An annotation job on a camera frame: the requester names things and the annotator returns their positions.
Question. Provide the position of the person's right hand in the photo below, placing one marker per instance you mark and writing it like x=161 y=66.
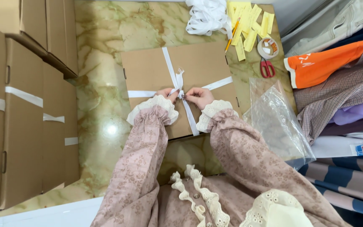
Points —
x=200 y=97

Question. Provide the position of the person's left hand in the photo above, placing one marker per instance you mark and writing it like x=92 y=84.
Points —
x=165 y=93

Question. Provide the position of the roll of clear tape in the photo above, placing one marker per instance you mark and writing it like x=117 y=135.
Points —
x=267 y=48

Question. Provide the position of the person's right fingers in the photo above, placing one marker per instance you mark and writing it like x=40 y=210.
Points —
x=189 y=93

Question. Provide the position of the pile of yellow paper slips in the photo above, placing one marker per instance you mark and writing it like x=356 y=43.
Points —
x=247 y=25

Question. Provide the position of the stack of ribboned cardboard boxes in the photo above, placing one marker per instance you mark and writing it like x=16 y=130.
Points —
x=20 y=110

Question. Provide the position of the yellow pencil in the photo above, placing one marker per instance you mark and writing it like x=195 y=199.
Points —
x=232 y=34

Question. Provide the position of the pile of white ribbon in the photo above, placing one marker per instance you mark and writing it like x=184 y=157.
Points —
x=207 y=15

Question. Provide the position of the person's left fingers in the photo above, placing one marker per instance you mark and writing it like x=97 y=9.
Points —
x=174 y=95

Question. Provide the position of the clear plastic bag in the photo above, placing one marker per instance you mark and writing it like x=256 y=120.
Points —
x=276 y=123

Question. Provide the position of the heap of folded clothes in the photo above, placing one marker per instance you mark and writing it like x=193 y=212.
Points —
x=342 y=104

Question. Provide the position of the person's pink floral dress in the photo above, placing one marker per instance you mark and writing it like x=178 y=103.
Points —
x=219 y=201

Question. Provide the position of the flat brown cardboard box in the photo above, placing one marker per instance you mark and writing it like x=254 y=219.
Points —
x=156 y=71

